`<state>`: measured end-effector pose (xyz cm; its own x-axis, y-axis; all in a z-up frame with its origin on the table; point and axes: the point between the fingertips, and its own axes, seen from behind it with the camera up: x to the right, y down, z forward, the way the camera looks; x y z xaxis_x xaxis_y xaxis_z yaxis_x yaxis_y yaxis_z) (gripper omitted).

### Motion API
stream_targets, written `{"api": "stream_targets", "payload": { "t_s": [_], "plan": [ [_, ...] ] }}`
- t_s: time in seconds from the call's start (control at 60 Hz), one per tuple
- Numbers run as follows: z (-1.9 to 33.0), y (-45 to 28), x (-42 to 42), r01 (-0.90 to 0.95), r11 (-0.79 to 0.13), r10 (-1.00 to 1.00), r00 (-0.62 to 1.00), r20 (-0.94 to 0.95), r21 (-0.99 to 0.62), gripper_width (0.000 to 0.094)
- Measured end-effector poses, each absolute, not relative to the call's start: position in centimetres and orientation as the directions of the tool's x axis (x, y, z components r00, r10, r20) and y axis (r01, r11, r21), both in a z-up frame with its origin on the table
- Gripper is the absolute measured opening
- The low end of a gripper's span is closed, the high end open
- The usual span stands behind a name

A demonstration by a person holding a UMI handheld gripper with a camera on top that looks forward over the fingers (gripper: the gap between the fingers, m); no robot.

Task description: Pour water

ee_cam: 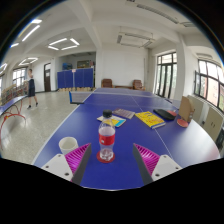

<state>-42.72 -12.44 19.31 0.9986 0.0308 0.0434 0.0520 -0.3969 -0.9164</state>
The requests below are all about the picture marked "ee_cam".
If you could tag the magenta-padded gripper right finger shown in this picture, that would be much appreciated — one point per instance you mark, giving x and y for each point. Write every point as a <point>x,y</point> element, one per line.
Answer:
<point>166,166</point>

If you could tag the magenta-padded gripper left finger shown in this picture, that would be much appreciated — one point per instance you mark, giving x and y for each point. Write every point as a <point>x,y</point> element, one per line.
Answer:
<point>58,166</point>

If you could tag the clear red-labelled drink bottle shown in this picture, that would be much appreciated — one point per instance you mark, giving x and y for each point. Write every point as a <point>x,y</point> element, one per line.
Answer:
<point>106,136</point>

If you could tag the white cup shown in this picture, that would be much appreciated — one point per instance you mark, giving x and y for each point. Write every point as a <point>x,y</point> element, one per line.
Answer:
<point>68,146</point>

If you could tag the black pouch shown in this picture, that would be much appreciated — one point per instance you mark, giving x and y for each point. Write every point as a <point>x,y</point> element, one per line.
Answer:
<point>164,114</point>

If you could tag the brown paper bag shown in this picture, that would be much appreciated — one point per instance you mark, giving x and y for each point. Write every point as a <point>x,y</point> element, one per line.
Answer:
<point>186,108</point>

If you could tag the blue and yellow book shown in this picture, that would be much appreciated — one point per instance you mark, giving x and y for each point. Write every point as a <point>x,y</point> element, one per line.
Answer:
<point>118,121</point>

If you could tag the grey striped notebook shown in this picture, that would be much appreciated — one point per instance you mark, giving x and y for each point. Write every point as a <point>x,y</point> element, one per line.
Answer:
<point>124,113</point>

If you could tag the blue red-legged tennis table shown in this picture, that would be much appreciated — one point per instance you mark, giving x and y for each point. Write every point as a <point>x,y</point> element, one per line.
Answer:
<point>10,106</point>

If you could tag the person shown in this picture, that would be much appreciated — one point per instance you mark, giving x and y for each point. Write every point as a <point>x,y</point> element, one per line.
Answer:
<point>31,86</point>

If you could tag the brown armchair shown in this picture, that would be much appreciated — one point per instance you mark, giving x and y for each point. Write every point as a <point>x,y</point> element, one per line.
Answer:
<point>138,84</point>
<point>107,83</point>

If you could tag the shelf unit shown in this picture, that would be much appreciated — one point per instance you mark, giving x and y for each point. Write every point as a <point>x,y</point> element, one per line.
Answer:
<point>11,93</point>

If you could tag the dark brown door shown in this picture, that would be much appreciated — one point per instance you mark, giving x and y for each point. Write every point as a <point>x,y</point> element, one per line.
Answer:
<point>47,78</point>

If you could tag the blue folded tables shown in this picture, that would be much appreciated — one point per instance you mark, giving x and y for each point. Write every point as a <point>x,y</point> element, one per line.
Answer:
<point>75,78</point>

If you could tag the ceiling lights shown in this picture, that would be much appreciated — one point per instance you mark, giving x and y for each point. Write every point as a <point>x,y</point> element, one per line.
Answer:
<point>63,43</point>

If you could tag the ceiling air conditioner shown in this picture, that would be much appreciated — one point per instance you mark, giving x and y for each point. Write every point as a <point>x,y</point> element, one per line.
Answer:
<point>135,40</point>

